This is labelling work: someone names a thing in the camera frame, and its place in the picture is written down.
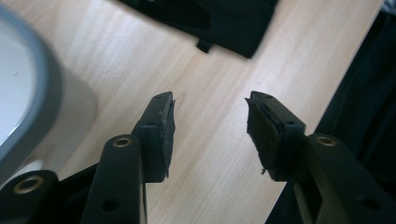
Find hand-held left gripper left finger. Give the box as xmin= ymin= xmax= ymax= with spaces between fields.
xmin=133 ymin=91 xmax=177 ymax=184

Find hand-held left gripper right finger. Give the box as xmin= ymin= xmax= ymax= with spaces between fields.
xmin=245 ymin=91 xmax=306 ymax=183

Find black pants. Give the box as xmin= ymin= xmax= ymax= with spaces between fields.
xmin=118 ymin=0 xmax=279 ymax=60

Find white bin with grey rim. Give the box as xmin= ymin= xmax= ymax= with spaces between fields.
xmin=0 ymin=4 xmax=97 ymax=188

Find dark curtain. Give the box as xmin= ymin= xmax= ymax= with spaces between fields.
xmin=264 ymin=10 xmax=396 ymax=224

